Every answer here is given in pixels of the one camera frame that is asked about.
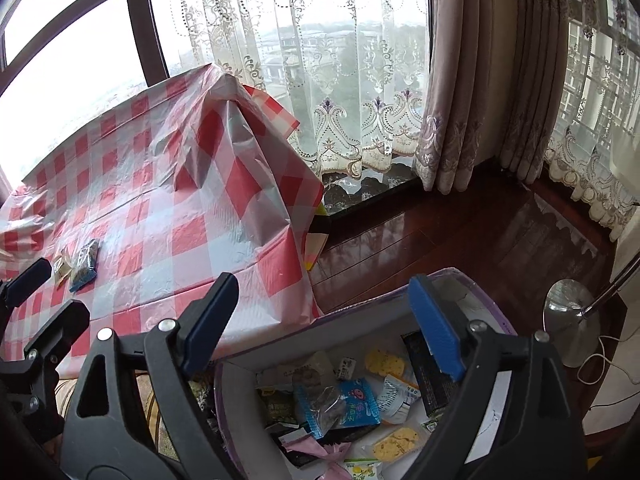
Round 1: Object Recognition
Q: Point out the yellow pink paper stack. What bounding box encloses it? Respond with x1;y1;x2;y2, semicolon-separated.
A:
304;202;331;271

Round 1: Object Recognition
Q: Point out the dark window frame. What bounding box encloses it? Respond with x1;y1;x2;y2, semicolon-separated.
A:
0;0;173;86

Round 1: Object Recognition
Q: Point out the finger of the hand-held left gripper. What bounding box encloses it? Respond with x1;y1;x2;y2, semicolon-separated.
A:
24;299;92;377
0;258;53;309

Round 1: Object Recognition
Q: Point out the red checkered plastic tablecloth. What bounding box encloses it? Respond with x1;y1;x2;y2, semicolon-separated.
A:
0;62;326;376

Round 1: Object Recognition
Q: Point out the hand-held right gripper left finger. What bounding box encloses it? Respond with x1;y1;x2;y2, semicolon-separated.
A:
61;272;241;480

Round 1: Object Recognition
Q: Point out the white green snack packet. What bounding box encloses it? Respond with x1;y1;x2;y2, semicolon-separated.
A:
342;459;383;480

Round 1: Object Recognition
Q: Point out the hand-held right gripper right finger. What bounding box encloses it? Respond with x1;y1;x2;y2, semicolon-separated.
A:
400;274;590;480

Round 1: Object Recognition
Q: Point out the clear packet with blue edges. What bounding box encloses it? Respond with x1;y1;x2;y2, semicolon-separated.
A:
69;238;101;293

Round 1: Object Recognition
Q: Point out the blue cartoon snack packet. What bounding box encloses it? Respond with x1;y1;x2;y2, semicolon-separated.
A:
336;379;382;428

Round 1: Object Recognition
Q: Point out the pink snack packet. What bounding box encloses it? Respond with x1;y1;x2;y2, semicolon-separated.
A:
280;435;351;480

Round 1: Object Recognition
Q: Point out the mauve embroidered curtain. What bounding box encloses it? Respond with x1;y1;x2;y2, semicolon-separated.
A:
415;0;571;193

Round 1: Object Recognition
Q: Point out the pale packet with round print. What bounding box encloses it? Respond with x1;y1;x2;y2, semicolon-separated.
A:
257;351;337;391

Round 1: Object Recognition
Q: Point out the clear crumpled snack packet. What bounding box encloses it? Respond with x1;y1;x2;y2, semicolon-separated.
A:
294;382;346;441

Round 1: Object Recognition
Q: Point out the white lace curtain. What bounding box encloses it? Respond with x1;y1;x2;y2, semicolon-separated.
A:
545;0;640;241
162;0;431;181

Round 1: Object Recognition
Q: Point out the yellow cracker packet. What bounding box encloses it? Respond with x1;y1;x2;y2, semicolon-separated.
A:
371;425;422;461
364;349;407;376

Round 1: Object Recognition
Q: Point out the cream snack packet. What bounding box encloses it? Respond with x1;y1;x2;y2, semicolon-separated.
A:
52;246;76;288

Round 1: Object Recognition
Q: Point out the large black biscuit packet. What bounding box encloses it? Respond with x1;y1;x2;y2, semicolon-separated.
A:
400;330;458;416

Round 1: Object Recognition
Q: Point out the chrome floor lamp base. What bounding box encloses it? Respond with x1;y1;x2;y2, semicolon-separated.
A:
542;260;640;368

